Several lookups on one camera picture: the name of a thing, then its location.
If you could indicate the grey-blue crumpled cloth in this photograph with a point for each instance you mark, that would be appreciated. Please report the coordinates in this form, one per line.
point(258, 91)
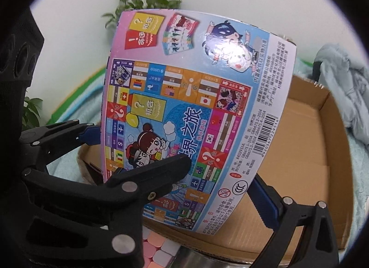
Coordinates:
point(346, 89)

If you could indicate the pastel puzzle cube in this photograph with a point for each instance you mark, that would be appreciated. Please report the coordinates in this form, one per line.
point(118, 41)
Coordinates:
point(161, 252)

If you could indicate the brown cardboard box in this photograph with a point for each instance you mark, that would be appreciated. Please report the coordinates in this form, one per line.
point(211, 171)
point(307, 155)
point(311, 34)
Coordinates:
point(302, 146)

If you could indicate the grey cylindrical tin metal lid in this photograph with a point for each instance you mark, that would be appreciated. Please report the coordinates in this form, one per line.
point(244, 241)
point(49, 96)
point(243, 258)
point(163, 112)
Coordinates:
point(207, 258)

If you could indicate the large-leaf green plant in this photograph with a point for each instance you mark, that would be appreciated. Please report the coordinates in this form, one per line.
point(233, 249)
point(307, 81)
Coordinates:
point(33, 109)

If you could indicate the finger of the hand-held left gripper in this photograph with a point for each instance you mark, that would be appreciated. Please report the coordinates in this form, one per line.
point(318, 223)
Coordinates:
point(66, 184)
point(89, 136)

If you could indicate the potted green plant red pot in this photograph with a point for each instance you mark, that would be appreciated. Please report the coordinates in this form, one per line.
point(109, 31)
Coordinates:
point(135, 5)

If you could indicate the colourful cartoon board game box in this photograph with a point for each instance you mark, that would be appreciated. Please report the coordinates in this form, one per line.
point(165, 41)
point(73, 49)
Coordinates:
point(201, 97)

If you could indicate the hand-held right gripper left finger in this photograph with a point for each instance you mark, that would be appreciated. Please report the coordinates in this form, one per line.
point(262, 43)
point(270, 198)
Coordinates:
point(161, 170)

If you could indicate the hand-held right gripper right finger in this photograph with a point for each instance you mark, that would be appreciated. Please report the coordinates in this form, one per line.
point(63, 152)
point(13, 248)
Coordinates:
point(265, 207)

